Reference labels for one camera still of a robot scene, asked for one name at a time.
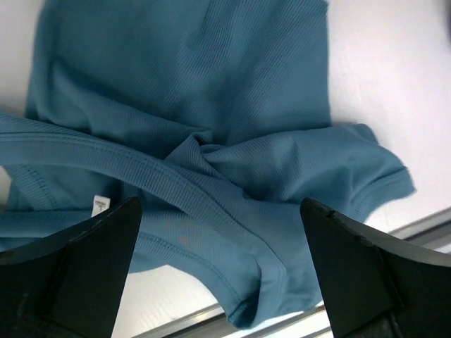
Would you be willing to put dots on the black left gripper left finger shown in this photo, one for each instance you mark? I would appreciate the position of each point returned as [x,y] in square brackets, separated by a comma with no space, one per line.
[70,283]

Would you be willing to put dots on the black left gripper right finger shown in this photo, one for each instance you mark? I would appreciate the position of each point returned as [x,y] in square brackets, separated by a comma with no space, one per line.
[366,274]

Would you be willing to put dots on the grey blue tank top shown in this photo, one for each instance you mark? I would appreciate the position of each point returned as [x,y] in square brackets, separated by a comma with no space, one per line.
[215,114]

